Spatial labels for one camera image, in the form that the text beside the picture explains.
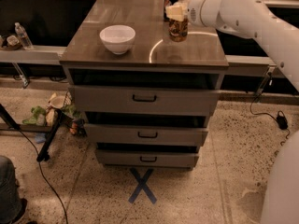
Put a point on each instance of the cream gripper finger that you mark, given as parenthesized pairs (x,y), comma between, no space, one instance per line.
(177,12)

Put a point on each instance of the orange can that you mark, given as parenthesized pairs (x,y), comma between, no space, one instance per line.
(178,30)

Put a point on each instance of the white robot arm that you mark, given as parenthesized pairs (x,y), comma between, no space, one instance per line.
(280,41)

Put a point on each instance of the white ceramic bowl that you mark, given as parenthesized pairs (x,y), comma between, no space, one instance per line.
(118,38)

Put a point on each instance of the grey drawer cabinet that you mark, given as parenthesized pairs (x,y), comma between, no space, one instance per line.
(154,62)

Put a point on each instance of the top grey drawer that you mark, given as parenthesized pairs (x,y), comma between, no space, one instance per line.
(144,101)

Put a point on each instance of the grey drawer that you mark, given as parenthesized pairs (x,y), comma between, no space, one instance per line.
(144,101)
(150,159)
(145,135)

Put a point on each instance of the middle grey drawer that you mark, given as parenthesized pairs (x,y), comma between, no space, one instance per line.
(145,135)

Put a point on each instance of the black power adapter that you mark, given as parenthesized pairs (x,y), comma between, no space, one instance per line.
(282,121)

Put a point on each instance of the clear plastic water bottle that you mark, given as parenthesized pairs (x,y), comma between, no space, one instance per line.
(23,36)

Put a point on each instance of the bottom grey drawer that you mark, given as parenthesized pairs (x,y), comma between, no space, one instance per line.
(150,159)

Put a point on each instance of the small dish with objects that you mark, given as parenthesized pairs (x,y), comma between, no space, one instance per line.
(9,42)

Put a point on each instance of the blue tape cross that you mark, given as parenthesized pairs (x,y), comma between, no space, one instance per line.
(142,186)

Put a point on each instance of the black tripod leg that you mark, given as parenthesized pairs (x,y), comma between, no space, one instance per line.
(43,154)

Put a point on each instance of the person's jeans leg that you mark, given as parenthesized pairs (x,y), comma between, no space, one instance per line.
(12,207)

